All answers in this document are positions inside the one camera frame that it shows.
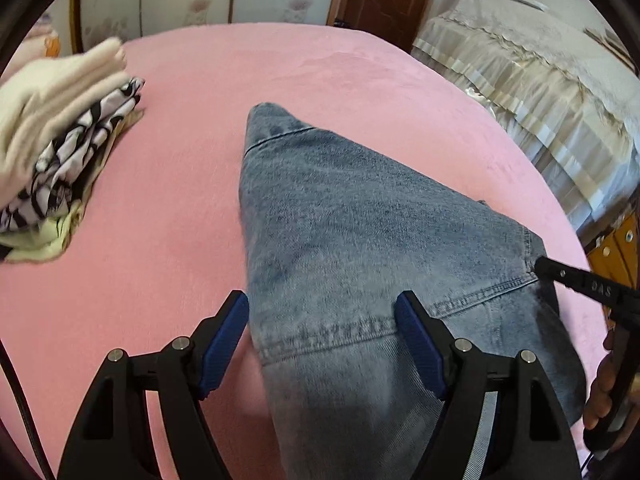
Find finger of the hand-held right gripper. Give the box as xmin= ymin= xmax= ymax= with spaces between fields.
xmin=533 ymin=256 xmax=640 ymax=333

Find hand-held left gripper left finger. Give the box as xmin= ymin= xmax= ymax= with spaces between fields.
xmin=57 ymin=290 xmax=250 ymax=480

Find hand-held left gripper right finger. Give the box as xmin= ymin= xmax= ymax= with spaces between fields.
xmin=394 ymin=290 xmax=583 ymax=480

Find blue denim jeans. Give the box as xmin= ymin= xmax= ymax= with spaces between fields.
xmin=239 ymin=102 xmax=587 ymax=480

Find person's right hand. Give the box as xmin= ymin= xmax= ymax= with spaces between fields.
xmin=581 ymin=331 xmax=621 ymax=432

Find yellow wooden cabinet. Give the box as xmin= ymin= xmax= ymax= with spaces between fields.
xmin=585 ymin=210 xmax=640 ymax=321

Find pink bed sheet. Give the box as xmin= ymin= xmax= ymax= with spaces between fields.
xmin=0 ymin=22 xmax=593 ymax=480

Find pale yellow folded garment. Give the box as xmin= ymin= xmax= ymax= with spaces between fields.
xmin=0 ymin=110 xmax=146 ymax=263

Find bed with beige cover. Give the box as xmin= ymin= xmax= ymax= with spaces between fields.
xmin=410 ymin=0 xmax=640 ymax=233

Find zebra print folded garment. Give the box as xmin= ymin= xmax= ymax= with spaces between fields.
xmin=0 ymin=76 xmax=147 ymax=233

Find black cable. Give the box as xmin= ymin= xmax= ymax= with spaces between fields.
xmin=0 ymin=340 xmax=57 ymax=480

